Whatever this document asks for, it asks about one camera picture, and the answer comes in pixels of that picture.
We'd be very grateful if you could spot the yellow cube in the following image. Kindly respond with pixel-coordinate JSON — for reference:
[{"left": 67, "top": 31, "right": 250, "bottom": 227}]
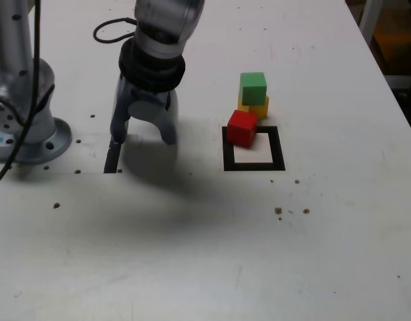
[{"left": 237, "top": 92, "right": 271, "bottom": 120}]

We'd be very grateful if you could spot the green cube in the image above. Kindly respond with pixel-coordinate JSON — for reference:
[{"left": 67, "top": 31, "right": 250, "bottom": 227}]
[{"left": 239, "top": 72, "right": 268, "bottom": 106}]

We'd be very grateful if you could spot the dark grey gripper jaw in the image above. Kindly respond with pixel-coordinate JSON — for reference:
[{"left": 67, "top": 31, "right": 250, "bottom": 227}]
[{"left": 110, "top": 100, "right": 131, "bottom": 143}]

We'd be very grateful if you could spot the black cable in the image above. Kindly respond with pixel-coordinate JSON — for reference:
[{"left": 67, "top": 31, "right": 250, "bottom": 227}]
[{"left": 0, "top": 0, "right": 139, "bottom": 190}]

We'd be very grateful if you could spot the black tape square outline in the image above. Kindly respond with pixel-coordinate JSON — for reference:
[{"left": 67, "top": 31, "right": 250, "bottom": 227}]
[{"left": 221, "top": 125, "right": 286, "bottom": 172}]

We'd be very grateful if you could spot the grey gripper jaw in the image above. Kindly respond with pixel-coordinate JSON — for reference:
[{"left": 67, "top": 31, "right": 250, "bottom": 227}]
[{"left": 128, "top": 99, "right": 178, "bottom": 146}]

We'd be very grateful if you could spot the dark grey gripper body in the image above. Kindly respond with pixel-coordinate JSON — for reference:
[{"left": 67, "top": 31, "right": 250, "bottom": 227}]
[{"left": 114, "top": 76, "right": 179, "bottom": 110}]

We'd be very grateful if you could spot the white furniture frame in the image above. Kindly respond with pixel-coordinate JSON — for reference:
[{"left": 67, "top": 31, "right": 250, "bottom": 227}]
[{"left": 358, "top": 0, "right": 411, "bottom": 91}]

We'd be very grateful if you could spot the black tape strip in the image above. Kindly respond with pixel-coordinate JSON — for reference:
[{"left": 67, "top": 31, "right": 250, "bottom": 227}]
[{"left": 103, "top": 136, "right": 123, "bottom": 174}]

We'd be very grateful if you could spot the red cube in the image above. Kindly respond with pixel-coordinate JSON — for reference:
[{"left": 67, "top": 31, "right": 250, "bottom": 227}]
[{"left": 227, "top": 110, "right": 259, "bottom": 147}]

